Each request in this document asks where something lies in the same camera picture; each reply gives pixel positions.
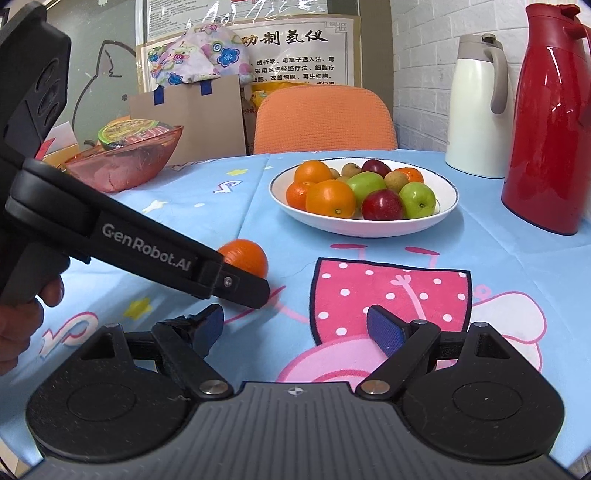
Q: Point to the pink plastic bowl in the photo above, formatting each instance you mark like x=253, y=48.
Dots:
x=124, y=170

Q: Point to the red thermos jug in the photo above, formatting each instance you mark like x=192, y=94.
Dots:
x=549, y=138

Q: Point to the white plate with blue rim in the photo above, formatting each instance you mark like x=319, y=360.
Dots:
x=323, y=226

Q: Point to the person's left hand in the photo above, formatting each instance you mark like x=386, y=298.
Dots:
x=18, y=327

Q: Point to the blue cartoon printed tablecloth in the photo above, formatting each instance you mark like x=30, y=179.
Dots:
x=508, y=277

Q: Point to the large cardboard box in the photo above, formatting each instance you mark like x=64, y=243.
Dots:
x=207, y=120

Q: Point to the yellow plastic bag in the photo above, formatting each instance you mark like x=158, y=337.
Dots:
x=258, y=94

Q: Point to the instant noodle cup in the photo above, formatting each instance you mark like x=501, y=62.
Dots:
x=131, y=131

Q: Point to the wall poster with text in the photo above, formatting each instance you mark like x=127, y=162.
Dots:
x=300, y=50

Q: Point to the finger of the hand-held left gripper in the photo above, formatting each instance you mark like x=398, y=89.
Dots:
x=235, y=284

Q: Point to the green apple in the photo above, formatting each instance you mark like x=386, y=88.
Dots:
x=367, y=184
x=418, y=199

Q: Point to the white thermos jug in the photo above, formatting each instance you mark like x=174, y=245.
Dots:
x=471, y=115

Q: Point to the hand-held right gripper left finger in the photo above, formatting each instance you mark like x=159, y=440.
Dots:
x=212, y=325

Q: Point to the orange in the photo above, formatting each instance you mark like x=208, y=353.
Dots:
x=331, y=198
x=314, y=171

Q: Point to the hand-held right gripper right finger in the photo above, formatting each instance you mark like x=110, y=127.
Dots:
x=385, y=332

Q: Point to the frosted glass partition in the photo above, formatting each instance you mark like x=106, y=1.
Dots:
x=106, y=27

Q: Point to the floral cloth bag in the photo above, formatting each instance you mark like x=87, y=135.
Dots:
x=198, y=50

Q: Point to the orange fabric chair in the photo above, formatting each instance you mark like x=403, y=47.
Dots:
x=323, y=120

